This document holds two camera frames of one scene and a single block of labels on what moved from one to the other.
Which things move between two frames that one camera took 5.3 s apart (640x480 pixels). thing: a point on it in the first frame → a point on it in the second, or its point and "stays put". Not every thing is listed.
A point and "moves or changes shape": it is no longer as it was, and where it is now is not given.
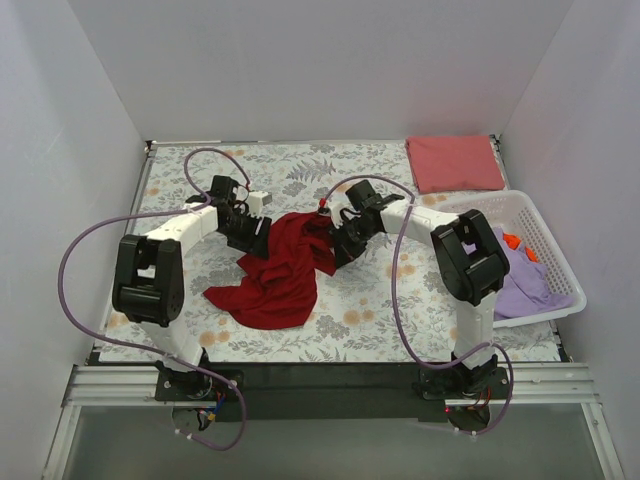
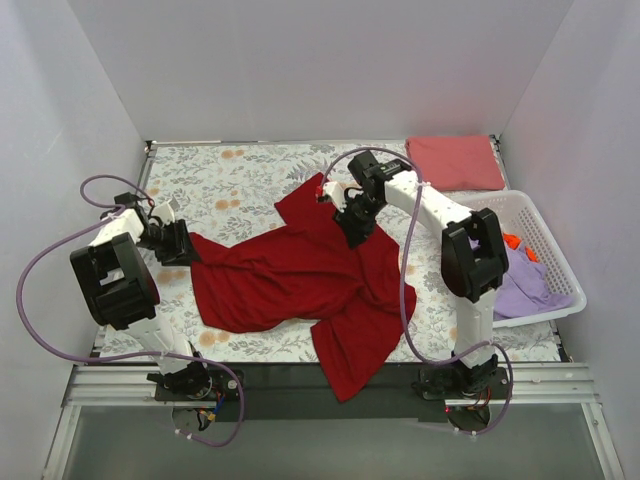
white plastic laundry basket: x=513 y=213 stays put
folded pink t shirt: x=446 y=164 stays put
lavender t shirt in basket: x=527 y=288 stays put
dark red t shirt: x=280 y=291 moves or changes shape
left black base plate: x=195 y=386 stays put
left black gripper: x=252 y=233 → x=176 y=243
